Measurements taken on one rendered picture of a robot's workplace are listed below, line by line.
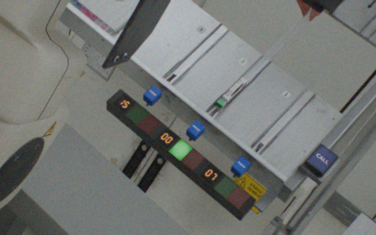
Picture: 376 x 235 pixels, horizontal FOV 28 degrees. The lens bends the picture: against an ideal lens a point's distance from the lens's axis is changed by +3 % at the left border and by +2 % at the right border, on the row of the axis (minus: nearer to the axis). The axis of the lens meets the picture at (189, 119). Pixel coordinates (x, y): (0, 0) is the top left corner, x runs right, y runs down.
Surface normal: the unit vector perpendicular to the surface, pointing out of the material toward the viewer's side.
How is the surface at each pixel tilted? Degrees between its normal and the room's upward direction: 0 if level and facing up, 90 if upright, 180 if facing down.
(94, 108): 90
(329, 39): 90
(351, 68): 90
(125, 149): 90
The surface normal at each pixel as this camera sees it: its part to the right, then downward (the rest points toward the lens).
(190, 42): 0.10, -0.47
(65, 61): 0.97, 0.02
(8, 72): -0.24, 0.11
